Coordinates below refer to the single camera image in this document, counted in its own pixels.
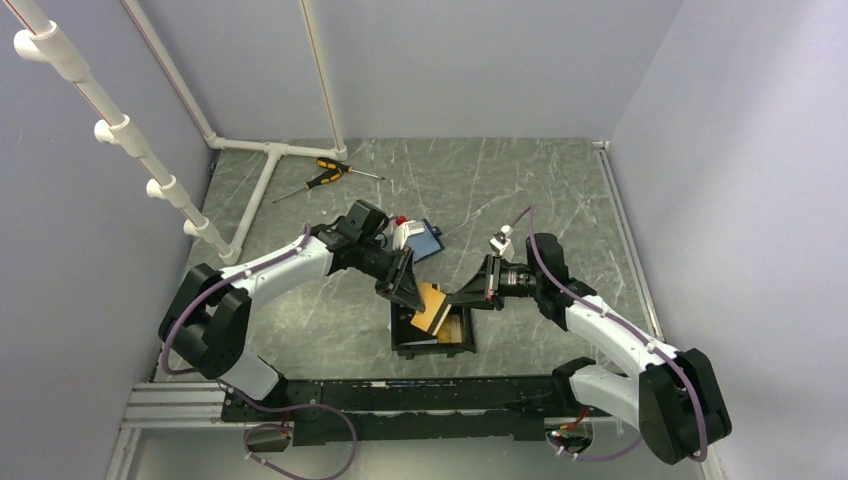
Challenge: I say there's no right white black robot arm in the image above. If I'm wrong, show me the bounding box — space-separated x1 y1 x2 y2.
448 233 732 465

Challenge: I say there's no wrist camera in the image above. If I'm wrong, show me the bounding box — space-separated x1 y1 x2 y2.
390 216 429 250
489 224 515 261

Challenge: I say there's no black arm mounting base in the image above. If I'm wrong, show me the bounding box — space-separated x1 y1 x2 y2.
221 371 602 446

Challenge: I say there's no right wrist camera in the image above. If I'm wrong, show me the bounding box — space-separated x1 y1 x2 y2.
489 224 515 261

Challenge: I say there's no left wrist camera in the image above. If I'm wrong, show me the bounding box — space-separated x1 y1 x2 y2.
390 216 429 250

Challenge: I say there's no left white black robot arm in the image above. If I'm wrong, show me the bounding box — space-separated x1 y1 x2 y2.
158 200 425 420

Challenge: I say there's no aluminium rail frame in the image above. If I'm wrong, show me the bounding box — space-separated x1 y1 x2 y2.
121 142 709 480

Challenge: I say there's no yellow black screwdriver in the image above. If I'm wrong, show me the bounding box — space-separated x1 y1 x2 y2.
273 169 343 203
316 157 385 180

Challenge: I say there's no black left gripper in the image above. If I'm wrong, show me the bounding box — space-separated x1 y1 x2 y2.
354 239 425 313

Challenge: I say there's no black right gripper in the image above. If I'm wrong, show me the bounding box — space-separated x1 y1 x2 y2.
449 252 543 311

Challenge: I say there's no black plastic card tray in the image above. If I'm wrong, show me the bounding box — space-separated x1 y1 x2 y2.
389 303 477 360

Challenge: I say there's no white pvc pipe frame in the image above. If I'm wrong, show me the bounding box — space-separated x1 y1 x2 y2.
4 1 348 265

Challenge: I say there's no blue leather card holder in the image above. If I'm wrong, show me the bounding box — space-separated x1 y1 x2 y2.
406 219 445 263

